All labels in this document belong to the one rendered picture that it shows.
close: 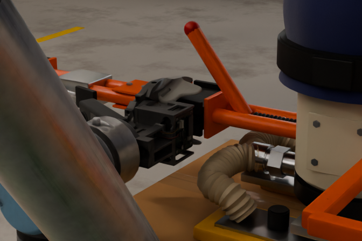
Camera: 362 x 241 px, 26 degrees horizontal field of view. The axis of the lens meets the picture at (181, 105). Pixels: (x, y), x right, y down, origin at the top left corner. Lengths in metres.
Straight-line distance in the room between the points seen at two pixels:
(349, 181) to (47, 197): 0.37
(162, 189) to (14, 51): 0.68
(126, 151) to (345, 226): 0.29
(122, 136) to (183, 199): 0.24
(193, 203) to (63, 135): 0.56
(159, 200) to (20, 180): 0.55
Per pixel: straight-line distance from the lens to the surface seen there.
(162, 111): 1.02
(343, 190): 0.86
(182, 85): 1.11
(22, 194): 0.63
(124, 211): 0.70
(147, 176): 3.92
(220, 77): 1.10
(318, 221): 0.79
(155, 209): 1.12
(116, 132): 0.95
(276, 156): 1.09
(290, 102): 5.08
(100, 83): 1.24
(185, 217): 1.10
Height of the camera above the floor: 1.56
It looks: 18 degrees down
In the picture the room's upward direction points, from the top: straight up
